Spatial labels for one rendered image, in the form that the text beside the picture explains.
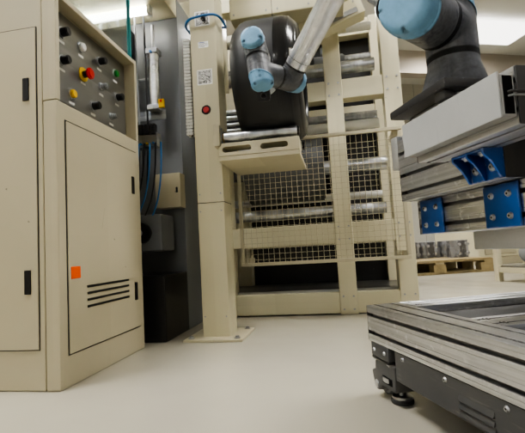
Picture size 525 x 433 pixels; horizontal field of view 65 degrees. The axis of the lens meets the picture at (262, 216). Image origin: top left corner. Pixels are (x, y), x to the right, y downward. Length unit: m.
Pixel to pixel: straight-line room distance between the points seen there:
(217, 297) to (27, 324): 0.80
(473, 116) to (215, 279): 1.41
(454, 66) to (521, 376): 0.65
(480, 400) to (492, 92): 0.49
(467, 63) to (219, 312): 1.39
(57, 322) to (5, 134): 0.62
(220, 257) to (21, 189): 0.86
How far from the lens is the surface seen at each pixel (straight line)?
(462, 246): 5.63
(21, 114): 1.56
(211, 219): 1.92
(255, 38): 1.42
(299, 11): 2.45
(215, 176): 1.93
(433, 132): 0.83
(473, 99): 0.76
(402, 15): 1.00
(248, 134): 1.85
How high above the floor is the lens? 0.39
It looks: 5 degrees up
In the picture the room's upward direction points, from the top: 3 degrees counter-clockwise
